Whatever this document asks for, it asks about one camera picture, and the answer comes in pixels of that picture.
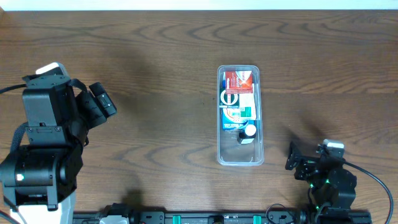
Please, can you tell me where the dark bottle white cap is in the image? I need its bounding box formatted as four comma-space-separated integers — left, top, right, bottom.
237, 124, 257, 144

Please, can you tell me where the white green medicine box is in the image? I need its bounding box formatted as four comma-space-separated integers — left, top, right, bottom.
239, 85, 257, 120

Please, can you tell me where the blue cardboard box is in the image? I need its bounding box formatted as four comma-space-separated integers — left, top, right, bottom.
220, 75, 250, 130

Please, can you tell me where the green round-logo box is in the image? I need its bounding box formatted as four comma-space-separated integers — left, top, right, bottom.
219, 88, 239, 108

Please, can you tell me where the red medicine box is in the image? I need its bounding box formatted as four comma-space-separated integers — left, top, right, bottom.
224, 70, 253, 94

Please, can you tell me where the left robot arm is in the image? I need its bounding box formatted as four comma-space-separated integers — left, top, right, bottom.
1, 79, 117, 223

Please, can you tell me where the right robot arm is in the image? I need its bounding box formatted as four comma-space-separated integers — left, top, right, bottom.
285, 139, 357, 222

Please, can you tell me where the clear plastic container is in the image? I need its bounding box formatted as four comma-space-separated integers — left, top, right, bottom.
217, 65, 264, 167

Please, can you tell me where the left black cable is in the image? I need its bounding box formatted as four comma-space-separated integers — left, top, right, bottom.
0, 83, 27, 95

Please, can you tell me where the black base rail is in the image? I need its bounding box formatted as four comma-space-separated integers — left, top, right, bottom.
72, 203, 373, 224

